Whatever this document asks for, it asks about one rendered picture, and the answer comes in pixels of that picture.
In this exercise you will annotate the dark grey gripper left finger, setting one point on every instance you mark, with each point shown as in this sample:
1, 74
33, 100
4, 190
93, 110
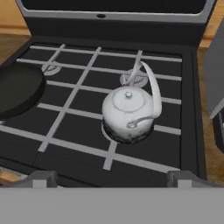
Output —
40, 178

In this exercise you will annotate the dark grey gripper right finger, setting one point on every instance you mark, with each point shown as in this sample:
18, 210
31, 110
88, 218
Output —
181, 178

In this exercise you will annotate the black stove with grey grates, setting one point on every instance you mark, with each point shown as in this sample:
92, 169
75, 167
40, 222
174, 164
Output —
87, 122

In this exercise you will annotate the white kettle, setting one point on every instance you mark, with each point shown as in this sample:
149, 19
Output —
128, 112

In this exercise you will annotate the black frying pan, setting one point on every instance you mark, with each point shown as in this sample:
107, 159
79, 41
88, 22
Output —
17, 90

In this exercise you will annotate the grey appliance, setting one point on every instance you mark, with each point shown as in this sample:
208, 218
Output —
215, 87

